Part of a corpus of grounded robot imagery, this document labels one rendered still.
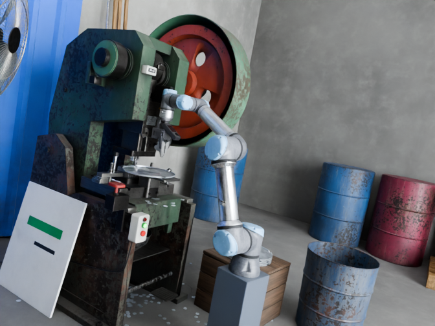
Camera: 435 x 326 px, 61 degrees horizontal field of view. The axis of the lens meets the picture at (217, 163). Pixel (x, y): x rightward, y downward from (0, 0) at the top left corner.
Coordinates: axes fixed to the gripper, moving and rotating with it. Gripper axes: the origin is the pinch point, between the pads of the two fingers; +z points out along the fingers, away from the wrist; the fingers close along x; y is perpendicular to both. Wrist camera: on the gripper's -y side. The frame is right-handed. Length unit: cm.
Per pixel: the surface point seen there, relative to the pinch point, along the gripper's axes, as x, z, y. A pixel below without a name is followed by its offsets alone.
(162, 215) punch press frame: -3.9, 33.2, -3.4
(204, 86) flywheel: -36, -43, 6
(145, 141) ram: 5.0, -5.4, 9.5
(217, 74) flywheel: -36, -51, -2
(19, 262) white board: 37, 73, 59
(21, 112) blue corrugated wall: 4, -5, 130
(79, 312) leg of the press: 30, 86, 14
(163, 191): -12.6, 22.7, 5.6
